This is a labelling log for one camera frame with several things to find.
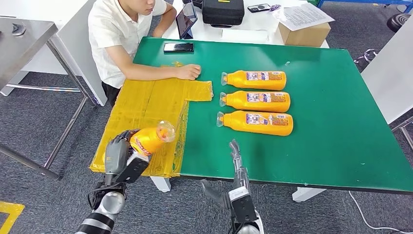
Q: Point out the person's right hand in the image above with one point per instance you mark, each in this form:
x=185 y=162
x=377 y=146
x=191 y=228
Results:
x=190 y=71

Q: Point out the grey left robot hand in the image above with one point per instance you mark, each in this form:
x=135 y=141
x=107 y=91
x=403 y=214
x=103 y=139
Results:
x=116 y=155

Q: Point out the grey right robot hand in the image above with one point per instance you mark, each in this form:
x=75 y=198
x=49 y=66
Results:
x=240 y=177

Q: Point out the orange detergent bottle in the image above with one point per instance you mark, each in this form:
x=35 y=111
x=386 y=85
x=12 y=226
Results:
x=255 y=123
x=255 y=102
x=148 y=142
x=255 y=81

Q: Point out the person's left forearm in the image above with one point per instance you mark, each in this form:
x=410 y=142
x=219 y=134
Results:
x=165 y=25

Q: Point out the person's right forearm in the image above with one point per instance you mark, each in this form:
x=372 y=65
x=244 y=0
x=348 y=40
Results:
x=151 y=73

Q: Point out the black smartphone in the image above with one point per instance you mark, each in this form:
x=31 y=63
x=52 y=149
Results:
x=178 y=47

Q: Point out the black tablet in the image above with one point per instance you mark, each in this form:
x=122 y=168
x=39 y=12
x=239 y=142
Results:
x=185 y=19

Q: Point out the white table foot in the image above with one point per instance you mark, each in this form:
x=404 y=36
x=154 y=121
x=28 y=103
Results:
x=306 y=194
x=160 y=184

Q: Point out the yellow taped cardboard sheet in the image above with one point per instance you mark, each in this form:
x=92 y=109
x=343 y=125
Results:
x=138 y=106

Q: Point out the black carrying case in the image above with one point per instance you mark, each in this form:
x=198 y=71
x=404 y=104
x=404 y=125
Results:
x=222 y=13

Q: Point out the person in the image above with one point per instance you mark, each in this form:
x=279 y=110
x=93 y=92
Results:
x=113 y=32

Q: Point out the small purple item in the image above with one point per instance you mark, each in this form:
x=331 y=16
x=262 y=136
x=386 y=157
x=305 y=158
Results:
x=275 y=8

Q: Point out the yellow floor marking tape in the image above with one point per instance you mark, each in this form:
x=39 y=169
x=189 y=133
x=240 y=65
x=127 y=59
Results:
x=11 y=210

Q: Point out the brown cardboard box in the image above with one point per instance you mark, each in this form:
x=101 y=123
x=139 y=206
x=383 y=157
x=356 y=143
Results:
x=305 y=36

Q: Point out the printed paper sheet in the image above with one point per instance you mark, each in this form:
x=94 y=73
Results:
x=303 y=16

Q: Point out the steel table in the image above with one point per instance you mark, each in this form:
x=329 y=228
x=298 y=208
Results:
x=19 y=46

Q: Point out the grey metal part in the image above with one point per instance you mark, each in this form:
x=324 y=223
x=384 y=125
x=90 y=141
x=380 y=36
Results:
x=18 y=29

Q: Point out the white side table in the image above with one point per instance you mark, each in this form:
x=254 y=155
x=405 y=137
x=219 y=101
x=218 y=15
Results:
x=390 y=72

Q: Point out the black round stool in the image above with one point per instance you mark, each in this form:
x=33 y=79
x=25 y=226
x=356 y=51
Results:
x=397 y=22

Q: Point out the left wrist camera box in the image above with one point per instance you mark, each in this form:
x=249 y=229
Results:
x=132 y=169

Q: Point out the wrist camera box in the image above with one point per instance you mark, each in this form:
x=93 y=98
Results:
x=132 y=169
x=243 y=208

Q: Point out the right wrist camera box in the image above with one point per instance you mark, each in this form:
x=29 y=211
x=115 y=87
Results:
x=243 y=208

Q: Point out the blue metal rack frame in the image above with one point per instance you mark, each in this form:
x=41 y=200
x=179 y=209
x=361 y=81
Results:
x=355 y=2

